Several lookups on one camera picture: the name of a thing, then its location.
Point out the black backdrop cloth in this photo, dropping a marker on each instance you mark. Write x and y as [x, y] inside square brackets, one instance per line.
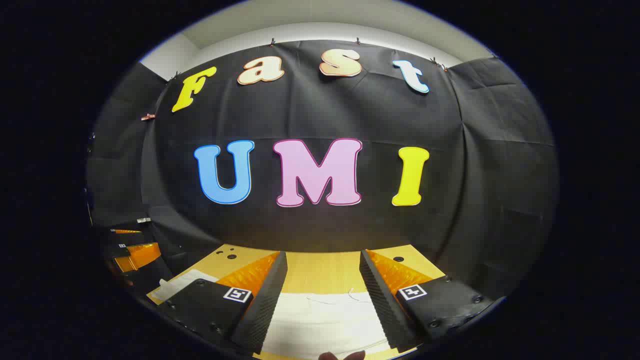
[320, 115]

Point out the white jeans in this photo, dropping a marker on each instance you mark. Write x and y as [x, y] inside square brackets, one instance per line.
[325, 320]

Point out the small copper clip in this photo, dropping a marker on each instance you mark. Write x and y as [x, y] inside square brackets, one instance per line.
[148, 117]

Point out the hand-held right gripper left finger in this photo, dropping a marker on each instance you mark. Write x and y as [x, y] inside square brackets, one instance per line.
[262, 310]

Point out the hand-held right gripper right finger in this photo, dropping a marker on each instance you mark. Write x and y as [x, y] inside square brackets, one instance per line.
[382, 310]

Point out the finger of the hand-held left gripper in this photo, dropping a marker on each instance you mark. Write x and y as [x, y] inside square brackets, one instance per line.
[125, 231]
[150, 277]

